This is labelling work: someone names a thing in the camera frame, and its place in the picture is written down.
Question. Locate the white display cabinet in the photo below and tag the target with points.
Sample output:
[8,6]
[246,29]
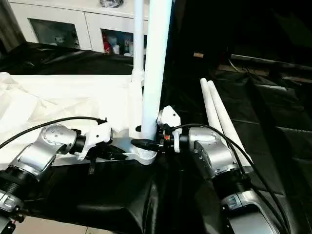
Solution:
[73,19]

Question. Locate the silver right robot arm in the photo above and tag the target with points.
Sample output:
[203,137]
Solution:
[209,151]

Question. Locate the long black bar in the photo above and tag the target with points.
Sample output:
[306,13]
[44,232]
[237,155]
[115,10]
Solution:
[268,61]

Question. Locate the red white box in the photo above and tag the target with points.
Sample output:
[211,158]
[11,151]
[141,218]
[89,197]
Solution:
[106,45]

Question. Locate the small yellow label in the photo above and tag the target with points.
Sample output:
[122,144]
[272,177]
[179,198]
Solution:
[198,54]

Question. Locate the white plastic table leg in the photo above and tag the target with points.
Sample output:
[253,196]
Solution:
[138,36]
[219,107]
[156,61]
[207,102]

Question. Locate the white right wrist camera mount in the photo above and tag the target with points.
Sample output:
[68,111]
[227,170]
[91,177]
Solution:
[169,117]

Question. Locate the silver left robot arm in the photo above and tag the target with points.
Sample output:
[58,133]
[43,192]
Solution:
[44,146]

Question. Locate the black shiny mat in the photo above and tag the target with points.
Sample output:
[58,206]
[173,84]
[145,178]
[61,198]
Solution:
[268,122]

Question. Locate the black silver ornament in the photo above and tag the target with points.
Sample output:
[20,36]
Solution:
[109,2]

